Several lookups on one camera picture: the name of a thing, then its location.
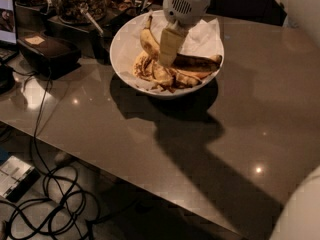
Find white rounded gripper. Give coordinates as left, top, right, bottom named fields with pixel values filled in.
left=159, top=0, right=211, bottom=67

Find spotted brown banana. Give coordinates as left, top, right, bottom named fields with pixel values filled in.
left=140, top=15, right=160, bottom=60

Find brown-tipped banana at right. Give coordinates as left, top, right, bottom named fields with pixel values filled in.
left=173, top=54, right=222, bottom=72

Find white ceramic bowl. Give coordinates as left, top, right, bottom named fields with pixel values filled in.
left=110, top=10, right=224, bottom=99

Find black tongs behind bowl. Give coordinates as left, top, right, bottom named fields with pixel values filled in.
left=124, top=0, right=150, bottom=16

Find white paper liner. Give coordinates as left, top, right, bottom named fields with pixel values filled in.
left=110, top=10, right=224, bottom=99

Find pile of overripe bananas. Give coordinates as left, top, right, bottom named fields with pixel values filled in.
left=132, top=51, right=212, bottom=93

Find black tray under jars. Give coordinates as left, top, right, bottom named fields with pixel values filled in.
left=16, top=5, right=138, bottom=63

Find glass jar of nuts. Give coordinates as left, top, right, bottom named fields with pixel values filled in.
left=52, top=0, right=106, bottom=25

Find black zippered case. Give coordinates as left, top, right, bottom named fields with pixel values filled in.
left=17, top=32, right=81, bottom=80

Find laptop with lit screen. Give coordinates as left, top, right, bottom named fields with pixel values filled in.
left=0, top=0, right=19, bottom=64

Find grey box on floor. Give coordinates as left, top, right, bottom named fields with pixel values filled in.
left=0, top=156, right=40, bottom=203

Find metal scoop with white handle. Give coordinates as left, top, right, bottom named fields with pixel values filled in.
left=80, top=8, right=104, bottom=37

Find black cable bundle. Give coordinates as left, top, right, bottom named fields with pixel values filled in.
left=0, top=67, right=111, bottom=240

